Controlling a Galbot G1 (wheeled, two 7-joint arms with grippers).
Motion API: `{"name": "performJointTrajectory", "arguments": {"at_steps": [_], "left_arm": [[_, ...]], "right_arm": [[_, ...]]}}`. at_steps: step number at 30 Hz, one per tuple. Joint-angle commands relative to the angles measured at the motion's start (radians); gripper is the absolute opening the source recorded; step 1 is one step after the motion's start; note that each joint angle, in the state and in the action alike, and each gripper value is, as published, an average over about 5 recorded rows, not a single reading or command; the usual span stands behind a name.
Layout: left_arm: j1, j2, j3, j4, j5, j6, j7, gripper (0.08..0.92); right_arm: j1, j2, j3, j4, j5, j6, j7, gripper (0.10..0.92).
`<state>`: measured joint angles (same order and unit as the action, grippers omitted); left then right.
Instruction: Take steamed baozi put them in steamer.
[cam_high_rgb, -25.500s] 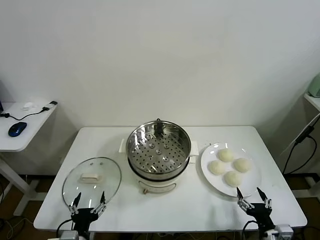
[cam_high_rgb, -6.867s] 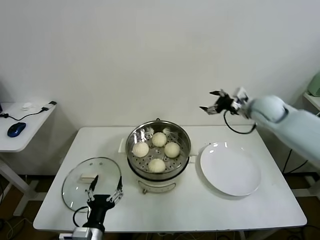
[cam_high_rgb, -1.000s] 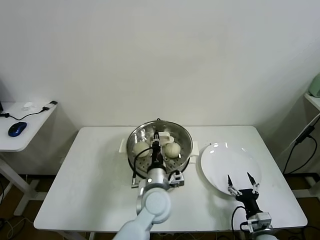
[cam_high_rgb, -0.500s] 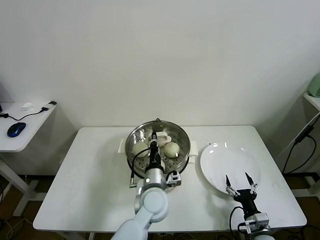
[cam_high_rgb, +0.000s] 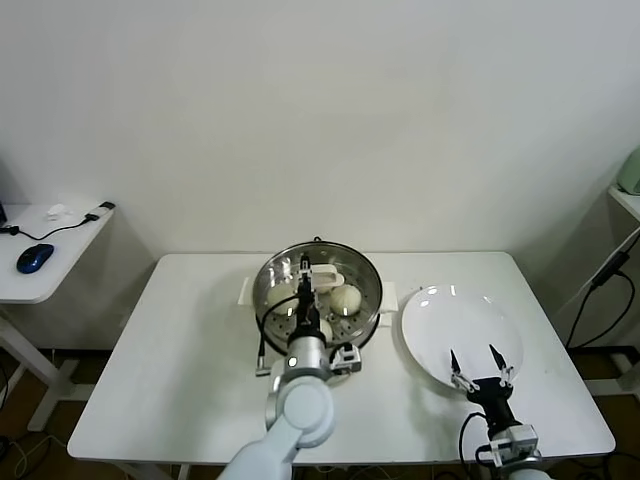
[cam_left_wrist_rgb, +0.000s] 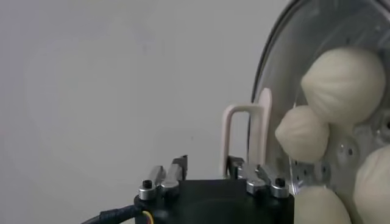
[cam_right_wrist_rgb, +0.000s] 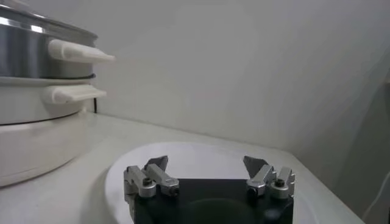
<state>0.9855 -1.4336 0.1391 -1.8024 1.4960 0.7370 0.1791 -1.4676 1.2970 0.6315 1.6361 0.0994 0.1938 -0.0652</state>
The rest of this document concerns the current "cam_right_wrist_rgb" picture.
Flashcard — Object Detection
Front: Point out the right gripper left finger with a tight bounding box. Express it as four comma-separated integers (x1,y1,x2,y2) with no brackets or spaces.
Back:
123,155,180,198

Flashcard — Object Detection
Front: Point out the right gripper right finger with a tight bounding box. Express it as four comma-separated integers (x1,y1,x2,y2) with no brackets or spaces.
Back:
243,155,296,199

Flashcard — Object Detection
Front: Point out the stainless steel steamer basket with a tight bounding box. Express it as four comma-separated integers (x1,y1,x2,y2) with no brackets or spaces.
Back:
0,2,116,80

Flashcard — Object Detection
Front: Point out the white round plate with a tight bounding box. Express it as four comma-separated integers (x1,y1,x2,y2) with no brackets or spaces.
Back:
105,141,321,224

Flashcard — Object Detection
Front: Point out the white electric cooker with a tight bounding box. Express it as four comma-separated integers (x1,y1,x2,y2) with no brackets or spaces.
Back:
0,75,108,187

